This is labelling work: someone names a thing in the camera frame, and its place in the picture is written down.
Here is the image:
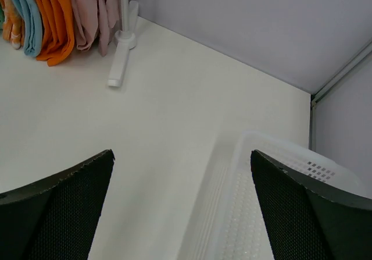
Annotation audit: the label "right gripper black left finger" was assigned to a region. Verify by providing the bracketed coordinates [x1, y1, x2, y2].
[1, 149, 115, 259]

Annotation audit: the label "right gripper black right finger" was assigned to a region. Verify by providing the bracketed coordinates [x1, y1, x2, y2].
[251, 150, 371, 259]

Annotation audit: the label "orange white patterned trousers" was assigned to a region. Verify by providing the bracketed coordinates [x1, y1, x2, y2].
[1, 0, 24, 49]

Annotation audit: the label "pale pink trousers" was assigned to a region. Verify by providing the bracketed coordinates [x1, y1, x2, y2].
[71, 0, 121, 56]

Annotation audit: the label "plain orange trousers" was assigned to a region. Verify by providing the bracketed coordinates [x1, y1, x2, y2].
[36, 0, 75, 66]

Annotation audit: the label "light blue trousers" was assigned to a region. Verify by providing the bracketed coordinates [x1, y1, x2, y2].
[12, 0, 43, 58]

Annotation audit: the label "white plastic mesh basket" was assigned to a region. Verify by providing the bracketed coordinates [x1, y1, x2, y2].
[178, 130, 367, 259]

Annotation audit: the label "white metal clothes rack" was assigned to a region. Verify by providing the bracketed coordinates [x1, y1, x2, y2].
[107, 0, 139, 88]

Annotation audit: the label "aluminium corner frame right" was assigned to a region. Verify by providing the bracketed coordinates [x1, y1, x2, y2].
[309, 39, 371, 151]

